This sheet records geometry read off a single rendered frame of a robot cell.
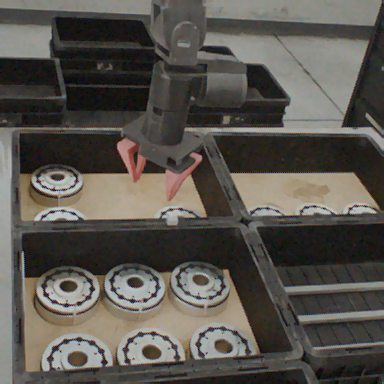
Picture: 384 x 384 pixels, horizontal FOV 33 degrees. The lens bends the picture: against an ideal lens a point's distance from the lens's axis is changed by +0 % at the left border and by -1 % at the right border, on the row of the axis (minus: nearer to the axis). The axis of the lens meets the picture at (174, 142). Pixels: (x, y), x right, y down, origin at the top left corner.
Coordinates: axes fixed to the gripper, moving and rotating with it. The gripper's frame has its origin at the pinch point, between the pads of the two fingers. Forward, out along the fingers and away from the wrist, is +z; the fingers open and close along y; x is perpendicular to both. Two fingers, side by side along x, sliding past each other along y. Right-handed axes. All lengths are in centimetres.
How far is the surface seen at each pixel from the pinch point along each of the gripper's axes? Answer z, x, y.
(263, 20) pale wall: 96, -326, 118
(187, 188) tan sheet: 23.3, -32.7, 9.7
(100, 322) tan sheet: 23.4, 8.1, 0.6
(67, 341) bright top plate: 20.6, 16.4, 0.6
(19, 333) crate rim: 14.9, 23.5, 3.6
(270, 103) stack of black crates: 48, -129, 30
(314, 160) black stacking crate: 19, -59, -8
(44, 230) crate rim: 13.6, 6.5, 14.8
